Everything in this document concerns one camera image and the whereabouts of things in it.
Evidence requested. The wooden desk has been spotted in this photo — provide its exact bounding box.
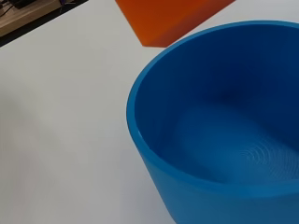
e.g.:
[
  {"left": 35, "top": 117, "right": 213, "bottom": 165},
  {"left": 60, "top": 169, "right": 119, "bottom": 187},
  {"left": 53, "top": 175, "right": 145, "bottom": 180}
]
[{"left": 0, "top": 0, "right": 90, "bottom": 48}]

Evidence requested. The orange cube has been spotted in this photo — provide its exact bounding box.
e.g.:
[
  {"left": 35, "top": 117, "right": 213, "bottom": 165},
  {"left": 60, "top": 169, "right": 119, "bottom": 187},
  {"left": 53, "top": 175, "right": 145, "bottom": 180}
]
[{"left": 114, "top": 0, "right": 236, "bottom": 49}]

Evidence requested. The blue round tub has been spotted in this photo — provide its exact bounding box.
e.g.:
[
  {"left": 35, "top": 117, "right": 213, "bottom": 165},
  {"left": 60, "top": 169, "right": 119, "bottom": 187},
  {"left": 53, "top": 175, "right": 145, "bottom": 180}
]
[{"left": 125, "top": 20, "right": 299, "bottom": 224}]

